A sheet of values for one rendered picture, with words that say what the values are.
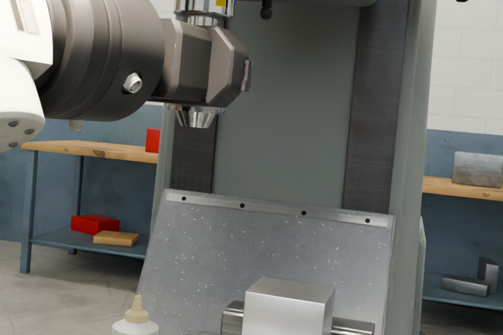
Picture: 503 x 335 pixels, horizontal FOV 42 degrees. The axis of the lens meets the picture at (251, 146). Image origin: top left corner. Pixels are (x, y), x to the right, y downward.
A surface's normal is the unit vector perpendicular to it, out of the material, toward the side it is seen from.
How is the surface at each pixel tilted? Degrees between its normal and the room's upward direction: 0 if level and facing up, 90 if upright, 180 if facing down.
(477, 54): 90
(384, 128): 90
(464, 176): 90
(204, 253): 64
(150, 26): 69
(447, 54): 90
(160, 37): 75
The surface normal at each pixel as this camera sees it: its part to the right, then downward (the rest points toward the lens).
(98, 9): 0.86, -0.29
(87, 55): 0.29, 0.21
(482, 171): -0.43, 0.01
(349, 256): -0.17, -0.42
